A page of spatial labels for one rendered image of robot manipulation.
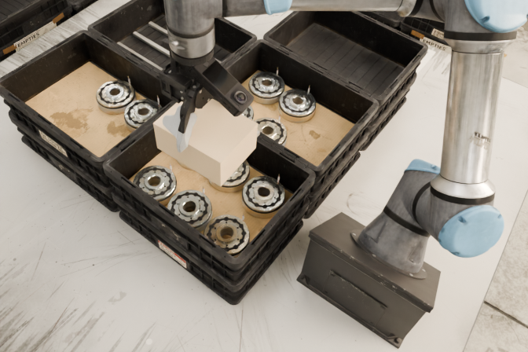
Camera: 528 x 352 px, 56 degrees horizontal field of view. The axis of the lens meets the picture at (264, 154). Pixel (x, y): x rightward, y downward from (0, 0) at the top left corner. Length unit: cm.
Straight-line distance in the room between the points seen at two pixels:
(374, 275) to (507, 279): 132
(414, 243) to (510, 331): 114
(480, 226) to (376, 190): 51
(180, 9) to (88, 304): 76
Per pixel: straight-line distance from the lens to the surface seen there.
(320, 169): 116
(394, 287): 106
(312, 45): 163
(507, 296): 229
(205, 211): 116
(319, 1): 93
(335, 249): 106
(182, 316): 123
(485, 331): 218
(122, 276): 129
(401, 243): 112
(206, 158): 93
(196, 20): 78
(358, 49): 165
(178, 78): 89
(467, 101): 94
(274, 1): 78
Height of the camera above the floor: 185
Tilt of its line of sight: 52 degrees down
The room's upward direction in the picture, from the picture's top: 6 degrees clockwise
